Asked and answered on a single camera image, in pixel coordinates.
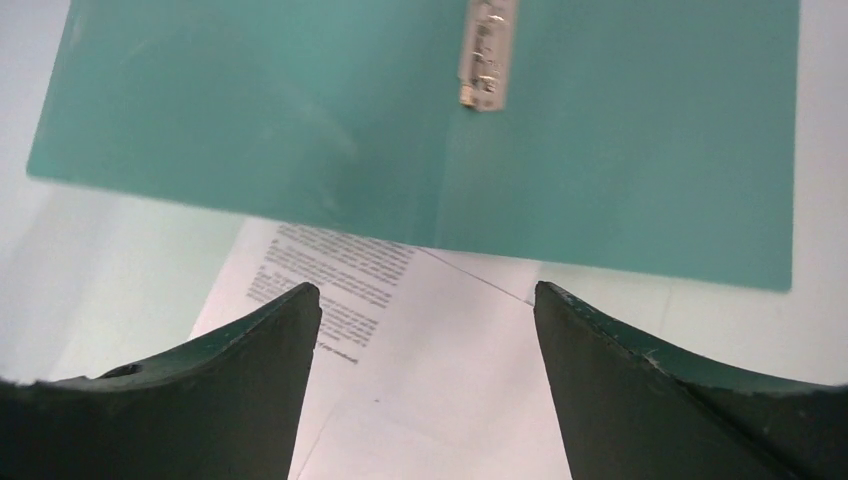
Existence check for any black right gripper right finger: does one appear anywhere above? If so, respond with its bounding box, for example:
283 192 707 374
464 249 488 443
533 281 847 479

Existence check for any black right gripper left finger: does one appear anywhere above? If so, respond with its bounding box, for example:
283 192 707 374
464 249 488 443
1 283 322 479

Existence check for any printed white paper sheet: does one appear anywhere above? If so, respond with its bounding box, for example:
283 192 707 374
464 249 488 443
297 249 570 479

